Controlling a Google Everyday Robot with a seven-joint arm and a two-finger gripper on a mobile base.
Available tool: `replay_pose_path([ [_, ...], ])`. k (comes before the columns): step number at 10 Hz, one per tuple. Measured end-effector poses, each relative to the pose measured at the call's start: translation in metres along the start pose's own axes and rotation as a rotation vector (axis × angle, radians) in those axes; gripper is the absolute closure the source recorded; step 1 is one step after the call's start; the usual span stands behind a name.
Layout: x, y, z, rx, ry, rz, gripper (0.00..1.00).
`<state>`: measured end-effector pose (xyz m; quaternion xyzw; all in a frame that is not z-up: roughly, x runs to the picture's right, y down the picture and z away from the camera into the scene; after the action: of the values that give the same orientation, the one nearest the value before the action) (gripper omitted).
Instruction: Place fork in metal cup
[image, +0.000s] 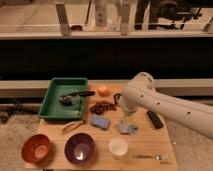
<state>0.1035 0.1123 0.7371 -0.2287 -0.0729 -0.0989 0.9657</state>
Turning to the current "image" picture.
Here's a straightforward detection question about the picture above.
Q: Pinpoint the yellow banana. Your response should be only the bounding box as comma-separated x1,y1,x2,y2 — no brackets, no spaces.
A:
61,120,85,134

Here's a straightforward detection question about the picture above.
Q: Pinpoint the purple bowl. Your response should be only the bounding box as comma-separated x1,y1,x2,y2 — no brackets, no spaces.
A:
64,133,96,164

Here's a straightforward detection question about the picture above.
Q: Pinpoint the white cup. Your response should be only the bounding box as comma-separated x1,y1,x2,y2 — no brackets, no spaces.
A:
108,138,128,159

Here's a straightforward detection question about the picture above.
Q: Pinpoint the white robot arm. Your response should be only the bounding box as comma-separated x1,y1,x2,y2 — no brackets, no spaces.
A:
119,72,213,139

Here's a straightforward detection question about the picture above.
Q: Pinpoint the black rectangular block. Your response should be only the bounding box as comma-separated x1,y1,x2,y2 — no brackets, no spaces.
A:
147,111,163,129

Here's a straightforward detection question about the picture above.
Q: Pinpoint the green plastic tray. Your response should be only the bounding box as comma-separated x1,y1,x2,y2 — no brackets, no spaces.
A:
39,78,88,121

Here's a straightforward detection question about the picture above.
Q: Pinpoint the crumpled blue cloth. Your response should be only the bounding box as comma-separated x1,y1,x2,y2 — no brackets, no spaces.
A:
118,121,138,135

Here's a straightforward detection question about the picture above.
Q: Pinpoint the orange bowl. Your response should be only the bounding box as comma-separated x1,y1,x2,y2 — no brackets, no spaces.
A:
21,134,51,164

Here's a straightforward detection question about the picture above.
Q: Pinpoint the blue sponge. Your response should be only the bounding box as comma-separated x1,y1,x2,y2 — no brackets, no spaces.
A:
90,115,110,130

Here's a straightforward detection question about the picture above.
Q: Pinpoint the wooden board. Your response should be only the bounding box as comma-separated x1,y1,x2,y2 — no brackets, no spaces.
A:
25,83,177,171

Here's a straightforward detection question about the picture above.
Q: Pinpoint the black handled ladle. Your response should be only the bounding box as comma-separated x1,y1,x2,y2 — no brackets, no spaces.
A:
59,91,95,106

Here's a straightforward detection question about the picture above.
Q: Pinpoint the metal cup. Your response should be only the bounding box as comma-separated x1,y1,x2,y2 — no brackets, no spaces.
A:
113,93,122,106

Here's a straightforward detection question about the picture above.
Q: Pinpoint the bunch of dark grapes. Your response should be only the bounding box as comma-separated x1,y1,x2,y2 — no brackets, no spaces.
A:
90,101,116,115

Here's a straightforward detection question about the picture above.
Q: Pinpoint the orange fruit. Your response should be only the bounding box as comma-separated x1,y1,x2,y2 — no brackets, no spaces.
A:
98,86,110,97

